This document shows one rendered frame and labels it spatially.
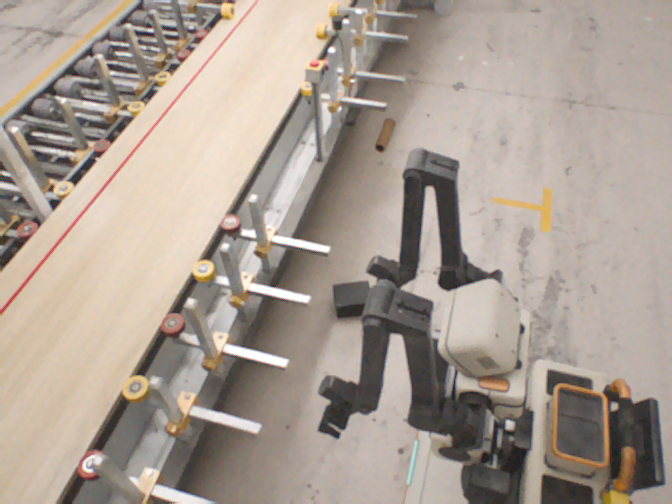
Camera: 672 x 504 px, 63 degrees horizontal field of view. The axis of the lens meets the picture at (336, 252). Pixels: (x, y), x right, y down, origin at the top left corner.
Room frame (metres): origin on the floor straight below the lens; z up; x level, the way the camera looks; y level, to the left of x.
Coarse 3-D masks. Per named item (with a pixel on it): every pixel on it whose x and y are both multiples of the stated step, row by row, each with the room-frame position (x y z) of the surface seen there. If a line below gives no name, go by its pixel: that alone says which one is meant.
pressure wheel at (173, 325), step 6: (168, 318) 1.07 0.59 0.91; (174, 318) 1.07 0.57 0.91; (180, 318) 1.07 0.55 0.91; (162, 324) 1.05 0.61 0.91; (168, 324) 1.05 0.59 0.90; (174, 324) 1.05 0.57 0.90; (180, 324) 1.05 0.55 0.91; (162, 330) 1.03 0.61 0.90; (168, 330) 1.02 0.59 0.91; (174, 330) 1.02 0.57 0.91; (180, 330) 1.03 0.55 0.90; (168, 336) 1.02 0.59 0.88; (174, 336) 1.02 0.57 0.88
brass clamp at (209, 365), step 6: (216, 336) 1.04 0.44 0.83; (228, 336) 1.04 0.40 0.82; (216, 342) 1.01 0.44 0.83; (222, 342) 1.01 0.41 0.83; (228, 342) 1.03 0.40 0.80; (222, 348) 0.99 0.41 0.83; (222, 354) 0.98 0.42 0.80; (204, 360) 0.95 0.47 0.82; (210, 360) 0.94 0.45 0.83; (216, 360) 0.94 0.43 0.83; (204, 366) 0.93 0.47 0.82; (210, 366) 0.92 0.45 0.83; (216, 366) 0.93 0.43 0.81
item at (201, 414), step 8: (144, 400) 0.80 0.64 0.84; (152, 400) 0.80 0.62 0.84; (160, 408) 0.78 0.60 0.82; (192, 408) 0.76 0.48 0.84; (200, 408) 0.76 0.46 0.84; (192, 416) 0.74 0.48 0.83; (200, 416) 0.74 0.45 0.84; (208, 416) 0.73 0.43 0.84; (216, 416) 0.73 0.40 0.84; (224, 416) 0.73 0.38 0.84; (216, 424) 0.72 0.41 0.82; (224, 424) 0.71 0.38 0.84; (232, 424) 0.70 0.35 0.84; (240, 424) 0.70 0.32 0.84; (248, 424) 0.70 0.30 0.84; (256, 424) 0.70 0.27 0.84; (248, 432) 0.68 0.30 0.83; (256, 432) 0.68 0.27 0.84
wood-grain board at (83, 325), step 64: (320, 0) 3.44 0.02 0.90; (192, 64) 2.75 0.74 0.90; (256, 64) 2.72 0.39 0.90; (128, 128) 2.19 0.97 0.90; (192, 128) 2.17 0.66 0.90; (256, 128) 2.14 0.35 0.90; (128, 192) 1.74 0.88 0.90; (192, 192) 1.72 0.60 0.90; (64, 256) 1.39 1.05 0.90; (128, 256) 1.37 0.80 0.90; (192, 256) 1.36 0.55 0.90; (0, 320) 1.10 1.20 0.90; (64, 320) 1.09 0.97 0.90; (128, 320) 1.08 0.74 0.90; (0, 384) 0.85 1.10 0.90; (64, 384) 0.84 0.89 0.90; (0, 448) 0.64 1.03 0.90; (64, 448) 0.63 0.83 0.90
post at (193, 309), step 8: (192, 304) 0.96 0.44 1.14; (192, 312) 0.95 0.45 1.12; (200, 312) 0.97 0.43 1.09; (192, 320) 0.95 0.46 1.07; (200, 320) 0.95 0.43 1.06; (200, 328) 0.95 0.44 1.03; (208, 328) 0.97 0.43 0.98; (200, 336) 0.95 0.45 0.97; (208, 336) 0.96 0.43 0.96; (200, 344) 0.96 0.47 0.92; (208, 344) 0.95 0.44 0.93; (208, 352) 0.95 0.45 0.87; (216, 352) 0.97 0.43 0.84
